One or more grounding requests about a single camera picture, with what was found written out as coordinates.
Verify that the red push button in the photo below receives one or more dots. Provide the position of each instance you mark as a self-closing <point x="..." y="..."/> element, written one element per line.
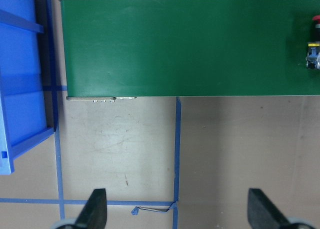
<point x="313" y="47"/>

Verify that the green conveyor belt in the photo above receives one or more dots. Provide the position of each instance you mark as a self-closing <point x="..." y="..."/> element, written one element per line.
<point x="188" y="48"/>

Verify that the blue bin left side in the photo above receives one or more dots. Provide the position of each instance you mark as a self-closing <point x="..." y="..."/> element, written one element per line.
<point x="23" y="123"/>

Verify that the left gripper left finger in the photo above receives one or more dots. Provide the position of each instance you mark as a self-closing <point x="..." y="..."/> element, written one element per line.
<point x="94" y="213"/>

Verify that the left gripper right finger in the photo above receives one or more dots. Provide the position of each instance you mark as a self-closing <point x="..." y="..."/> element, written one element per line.
<point x="262" y="213"/>

